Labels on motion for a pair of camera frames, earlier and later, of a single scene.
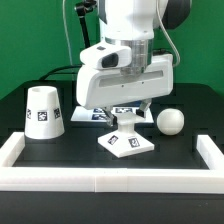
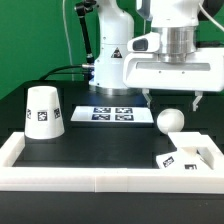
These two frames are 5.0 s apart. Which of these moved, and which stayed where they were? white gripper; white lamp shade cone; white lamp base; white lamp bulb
Moved: white lamp base; white gripper
Stayed: white lamp shade cone; white lamp bulb
